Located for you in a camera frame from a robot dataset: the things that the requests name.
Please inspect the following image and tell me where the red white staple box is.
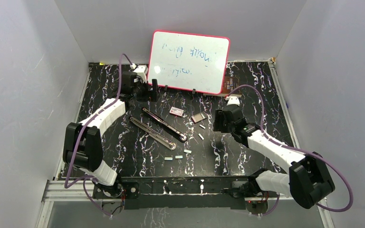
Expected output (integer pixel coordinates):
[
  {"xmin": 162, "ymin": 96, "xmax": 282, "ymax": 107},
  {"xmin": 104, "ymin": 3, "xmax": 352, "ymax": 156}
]
[{"xmin": 169, "ymin": 106, "xmax": 184, "ymax": 117}]

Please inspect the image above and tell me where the cardboard staple box tray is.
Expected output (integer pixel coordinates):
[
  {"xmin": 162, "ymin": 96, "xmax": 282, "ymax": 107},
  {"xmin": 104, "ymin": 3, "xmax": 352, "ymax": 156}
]
[{"xmin": 192, "ymin": 112, "xmax": 208, "ymax": 123}]

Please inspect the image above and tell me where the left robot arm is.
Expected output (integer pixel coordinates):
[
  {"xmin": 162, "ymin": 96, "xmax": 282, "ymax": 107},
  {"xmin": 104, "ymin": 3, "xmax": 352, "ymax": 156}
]
[{"xmin": 62, "ymin": 71, "xmax": 158, "ymax": 198}]

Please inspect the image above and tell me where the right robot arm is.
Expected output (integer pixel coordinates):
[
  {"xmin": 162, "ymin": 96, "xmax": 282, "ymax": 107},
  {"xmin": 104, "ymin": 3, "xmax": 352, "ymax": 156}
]
[{"xmin": 213, "ymin": 104, "xmax": 336, "ymax": 209}]

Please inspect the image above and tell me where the brown Three Days book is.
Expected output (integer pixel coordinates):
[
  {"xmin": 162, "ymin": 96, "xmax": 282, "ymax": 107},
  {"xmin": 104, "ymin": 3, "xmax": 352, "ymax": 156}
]
[{"xmin": 220, "ymin": 76, "xmax": 240, "ymax": 96}]

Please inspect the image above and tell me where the pink framed whiteboard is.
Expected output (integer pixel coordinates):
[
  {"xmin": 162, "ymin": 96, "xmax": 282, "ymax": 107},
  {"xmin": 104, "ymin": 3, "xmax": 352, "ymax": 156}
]
[{"xmin": 147, "ymin": 30, "xmax": 231, "ymax": 95}]

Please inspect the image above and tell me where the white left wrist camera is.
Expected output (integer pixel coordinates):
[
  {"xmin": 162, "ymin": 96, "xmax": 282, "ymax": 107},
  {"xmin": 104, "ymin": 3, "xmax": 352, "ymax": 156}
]
[{"xmin": 134, "ymin": 65, "xmax": 148, "ymax": 83}]

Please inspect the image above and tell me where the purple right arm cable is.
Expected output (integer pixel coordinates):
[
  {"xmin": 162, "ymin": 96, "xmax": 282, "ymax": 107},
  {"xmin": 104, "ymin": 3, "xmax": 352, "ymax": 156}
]
[{"xmin": 225, "ymin": 84, "xmax": 354, "ymax": 218}]

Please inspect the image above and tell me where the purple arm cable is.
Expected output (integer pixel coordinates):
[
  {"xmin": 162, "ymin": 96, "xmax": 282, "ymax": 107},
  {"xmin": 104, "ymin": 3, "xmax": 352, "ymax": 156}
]
[
  {"xmin": 64, "ymin": 53, "xmax": 137, "ymax": 218},
  {"xmin": 225, "ymin": 84, "xmax": 354, "ymax": 218}
]

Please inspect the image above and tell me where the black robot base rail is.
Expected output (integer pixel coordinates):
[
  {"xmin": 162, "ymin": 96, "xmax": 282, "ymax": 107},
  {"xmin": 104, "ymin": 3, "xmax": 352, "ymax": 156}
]
[{"xmin": 94, "ymin": 176, "xmax": 279, "ymax": 211}]

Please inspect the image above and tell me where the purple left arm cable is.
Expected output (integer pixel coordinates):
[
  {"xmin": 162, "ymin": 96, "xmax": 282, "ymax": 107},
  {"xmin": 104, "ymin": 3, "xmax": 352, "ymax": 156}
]
[{"xmin": 64, "ymin": 53, "xmax": 137, "ymax": 218}]

